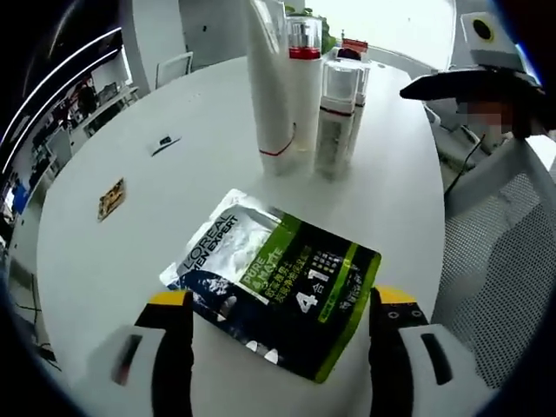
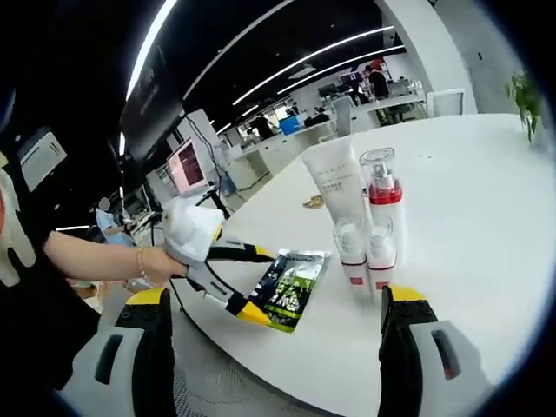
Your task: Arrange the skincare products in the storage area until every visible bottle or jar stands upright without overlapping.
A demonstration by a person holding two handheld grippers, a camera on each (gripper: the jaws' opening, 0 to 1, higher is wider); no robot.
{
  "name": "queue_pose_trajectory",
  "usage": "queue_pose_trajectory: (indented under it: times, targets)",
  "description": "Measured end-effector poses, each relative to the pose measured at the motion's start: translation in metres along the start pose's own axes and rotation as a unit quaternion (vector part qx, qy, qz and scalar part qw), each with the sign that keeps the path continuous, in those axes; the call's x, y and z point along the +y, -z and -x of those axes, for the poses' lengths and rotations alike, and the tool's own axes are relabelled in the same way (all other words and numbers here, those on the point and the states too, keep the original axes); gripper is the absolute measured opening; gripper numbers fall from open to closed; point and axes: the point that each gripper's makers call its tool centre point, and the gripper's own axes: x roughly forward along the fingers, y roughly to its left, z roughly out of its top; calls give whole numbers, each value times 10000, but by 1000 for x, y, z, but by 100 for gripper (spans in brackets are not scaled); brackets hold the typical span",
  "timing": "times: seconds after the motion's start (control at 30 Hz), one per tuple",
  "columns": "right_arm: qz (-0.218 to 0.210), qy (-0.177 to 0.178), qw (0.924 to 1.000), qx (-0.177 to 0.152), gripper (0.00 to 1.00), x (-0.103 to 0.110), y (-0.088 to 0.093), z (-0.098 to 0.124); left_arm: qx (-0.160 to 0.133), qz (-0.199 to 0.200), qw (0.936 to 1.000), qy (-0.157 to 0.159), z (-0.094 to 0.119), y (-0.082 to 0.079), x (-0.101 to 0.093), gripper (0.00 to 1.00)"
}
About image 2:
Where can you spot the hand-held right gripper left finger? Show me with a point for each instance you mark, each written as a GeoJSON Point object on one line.
{"type": "Point", "coordinates": [130, 373]}

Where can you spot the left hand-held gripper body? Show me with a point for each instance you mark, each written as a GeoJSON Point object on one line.
{"type": "Point", "coordinates": [191, 230]}

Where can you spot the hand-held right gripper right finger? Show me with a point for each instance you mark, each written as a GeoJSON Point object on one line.
{"type": "Point", "coordinates": [412, 373]}

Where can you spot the gold foil skincare sachet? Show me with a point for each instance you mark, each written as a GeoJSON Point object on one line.
{"type": "Point", "coordinates": [314, 201]}

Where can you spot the small white skincare spray bottle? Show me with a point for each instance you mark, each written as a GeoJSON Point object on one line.
{"type": "Point", "coordinates": [352, 269]}
{"type": "Point", "coordinates": [382, 269]}

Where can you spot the white skincare tube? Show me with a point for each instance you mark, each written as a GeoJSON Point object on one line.
{"type": "Point", "coordinates": [334, 182]}

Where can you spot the large red-collared skincare bottle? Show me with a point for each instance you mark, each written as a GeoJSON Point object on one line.
{"type": "Point", "coordinates": [386, 217]}

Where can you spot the blue storage bin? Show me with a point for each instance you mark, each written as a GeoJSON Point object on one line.
{"type": "Point", "coordinates": [291, 125]}

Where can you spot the person's left hand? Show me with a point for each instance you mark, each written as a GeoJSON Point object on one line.
{"type": "Point", "coordinates": [167, 265]}

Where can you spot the grey mesh office chair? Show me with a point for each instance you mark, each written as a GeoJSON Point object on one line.
{"type": "Point", "coordinates": [208, 382]}

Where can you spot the white office desk row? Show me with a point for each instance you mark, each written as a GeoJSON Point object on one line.
{"type": "Point", "coordinates": [269, 152]}

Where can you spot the black hanging display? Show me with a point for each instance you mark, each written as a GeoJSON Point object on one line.
{"type": "Point", "coordinates": [150, 113]}

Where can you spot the white ceiling air conditioner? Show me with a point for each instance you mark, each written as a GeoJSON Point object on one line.
{"type": "Point", "coordinates": [41, 158]}

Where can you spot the long ceiling light strip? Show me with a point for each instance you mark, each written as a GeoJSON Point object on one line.
{"type": "Point", "coordinates": [147, 48]}
{"type": "Point", "coordinates": [343, 67]}
{"type": "Point", "coordinates": [313, 63]}

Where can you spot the green potted plant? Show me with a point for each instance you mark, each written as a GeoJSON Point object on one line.
{"type": "Point", "coordinates": [525, 104]}

